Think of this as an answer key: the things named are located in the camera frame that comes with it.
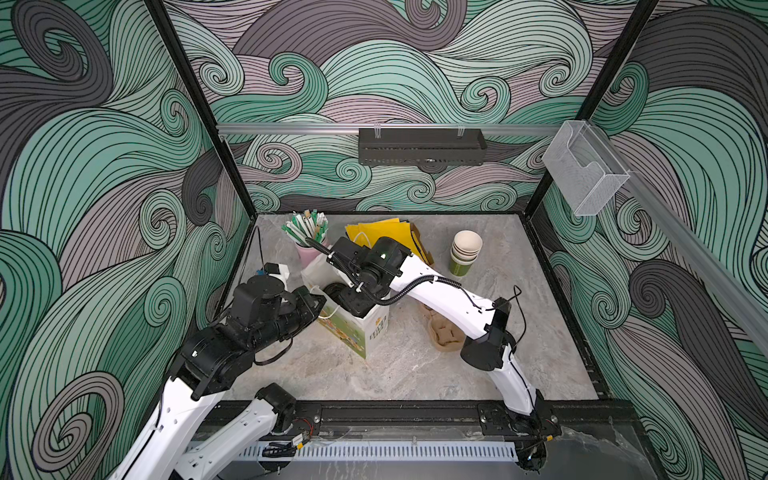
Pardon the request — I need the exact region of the black wall-mounted tray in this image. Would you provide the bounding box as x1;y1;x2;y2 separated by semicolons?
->
358;127;488;167

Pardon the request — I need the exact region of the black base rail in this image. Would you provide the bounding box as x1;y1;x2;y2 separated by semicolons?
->
203;398;637;438

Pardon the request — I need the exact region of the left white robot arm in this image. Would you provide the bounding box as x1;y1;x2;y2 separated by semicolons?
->
112;275;326;479

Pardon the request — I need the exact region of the yellow napkin stack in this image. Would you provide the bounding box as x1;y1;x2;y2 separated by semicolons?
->
345;218;422;260

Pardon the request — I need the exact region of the brown cardboard napkin tray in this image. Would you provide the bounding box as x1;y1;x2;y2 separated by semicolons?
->
410;223;434;267

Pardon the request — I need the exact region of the white paper takeout bag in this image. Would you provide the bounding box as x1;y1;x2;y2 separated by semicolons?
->
301;255;390;359

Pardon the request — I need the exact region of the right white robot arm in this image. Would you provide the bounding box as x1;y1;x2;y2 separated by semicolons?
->
313;237;561;439

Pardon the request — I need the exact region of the pink cup of stirrers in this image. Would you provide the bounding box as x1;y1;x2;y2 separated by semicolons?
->
282;210;329;267

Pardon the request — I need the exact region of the white slotted cable duct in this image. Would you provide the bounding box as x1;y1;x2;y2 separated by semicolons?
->
237;441;518;463

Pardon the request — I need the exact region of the stack of green paper cups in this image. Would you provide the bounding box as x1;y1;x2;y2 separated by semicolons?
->
449;230;483;277

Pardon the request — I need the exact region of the brown pulp cup carrier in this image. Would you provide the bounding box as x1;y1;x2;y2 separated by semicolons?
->
427;310;466;352

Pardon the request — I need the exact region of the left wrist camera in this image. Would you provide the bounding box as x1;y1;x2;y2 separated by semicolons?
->
259;262;290;287

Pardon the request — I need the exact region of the clear acrylic wall holder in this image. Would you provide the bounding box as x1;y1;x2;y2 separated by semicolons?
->
542;120;630;217

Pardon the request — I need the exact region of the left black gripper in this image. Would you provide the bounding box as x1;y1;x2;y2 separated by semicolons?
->
254;285;327;353

